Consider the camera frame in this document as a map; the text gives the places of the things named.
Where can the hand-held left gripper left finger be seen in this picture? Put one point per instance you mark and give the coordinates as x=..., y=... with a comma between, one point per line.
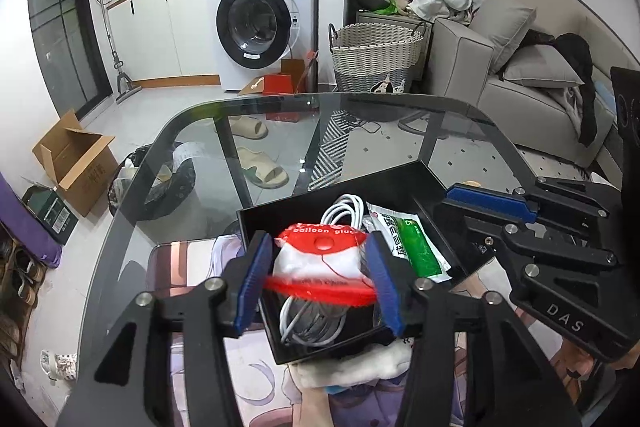
x=252, y=289

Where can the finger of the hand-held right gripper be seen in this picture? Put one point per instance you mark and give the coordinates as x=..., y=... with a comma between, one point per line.
x=480, y=227
x=490, y=202

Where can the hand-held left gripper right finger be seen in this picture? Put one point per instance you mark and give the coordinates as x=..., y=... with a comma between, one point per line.
x=386, y=289

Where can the green and white packet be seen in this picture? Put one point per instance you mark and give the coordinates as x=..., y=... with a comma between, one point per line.
x=417, y=242

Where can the red and clear plastic bag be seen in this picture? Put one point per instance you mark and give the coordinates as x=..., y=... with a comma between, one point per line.
x=320, y=257

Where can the black cardboard box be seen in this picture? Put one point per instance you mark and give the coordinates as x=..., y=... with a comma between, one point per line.
x=400, y=189

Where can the printed cartoon desk mat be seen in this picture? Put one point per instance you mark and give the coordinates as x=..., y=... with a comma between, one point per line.
x=190, y=267

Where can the white folded towel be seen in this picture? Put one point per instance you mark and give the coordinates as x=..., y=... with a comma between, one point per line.
x=360, y=364

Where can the beige slipper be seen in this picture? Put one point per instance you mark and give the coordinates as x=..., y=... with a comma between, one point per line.
x=262, y=169
x=247, y=128

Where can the grey fabric sofa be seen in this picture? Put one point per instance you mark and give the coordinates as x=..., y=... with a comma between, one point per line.
x=460, y=67

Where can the flat grey cushion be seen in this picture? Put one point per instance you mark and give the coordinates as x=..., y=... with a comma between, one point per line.
x=542, y=69

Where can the trash bin with black bag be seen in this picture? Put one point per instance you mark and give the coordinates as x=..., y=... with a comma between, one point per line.
x=150, y=182

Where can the black and white striped rug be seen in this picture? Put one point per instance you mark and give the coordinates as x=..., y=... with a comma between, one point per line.
x=327, y=152

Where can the black garment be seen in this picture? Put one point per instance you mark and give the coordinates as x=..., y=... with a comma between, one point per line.
x=580, y=67

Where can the large grey cushion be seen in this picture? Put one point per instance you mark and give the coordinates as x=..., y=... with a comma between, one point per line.
x=502, y=27

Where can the woven laundry basket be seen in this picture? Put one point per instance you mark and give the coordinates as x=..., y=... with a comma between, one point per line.
x=375, y=57

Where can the red box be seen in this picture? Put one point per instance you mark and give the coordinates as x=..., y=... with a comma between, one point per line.
x=277, y=84

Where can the white sneaker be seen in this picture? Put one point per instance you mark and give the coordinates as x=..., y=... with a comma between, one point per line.
x=60, y=364

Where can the dark green printed carton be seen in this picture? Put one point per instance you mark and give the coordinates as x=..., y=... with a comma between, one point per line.
x=50, y=212

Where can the wooden shoe rack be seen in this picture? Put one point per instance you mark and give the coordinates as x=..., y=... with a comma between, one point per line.
x=35, y=287

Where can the green plastic bag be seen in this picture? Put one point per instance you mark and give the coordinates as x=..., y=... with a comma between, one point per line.
x=390, y=8

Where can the open brown cardboard box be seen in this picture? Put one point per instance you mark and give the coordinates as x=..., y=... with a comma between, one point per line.
x=75, y=162

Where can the small brown cardboard box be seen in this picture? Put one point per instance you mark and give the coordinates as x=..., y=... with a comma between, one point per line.
x=295, y=69

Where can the purple rolled yoga mat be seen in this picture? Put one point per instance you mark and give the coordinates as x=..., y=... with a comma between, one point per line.
x=25, y=227

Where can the grey flat mop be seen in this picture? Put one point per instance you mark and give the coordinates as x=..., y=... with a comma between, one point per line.
x=117, y=62

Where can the white base cabinets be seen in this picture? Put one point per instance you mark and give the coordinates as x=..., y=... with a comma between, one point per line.
x=150, y=37

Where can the white front-load washing machine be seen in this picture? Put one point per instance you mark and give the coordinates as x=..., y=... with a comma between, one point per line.
x=260, y=12

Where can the dark glass door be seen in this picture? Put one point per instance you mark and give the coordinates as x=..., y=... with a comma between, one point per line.
x=60, y=7

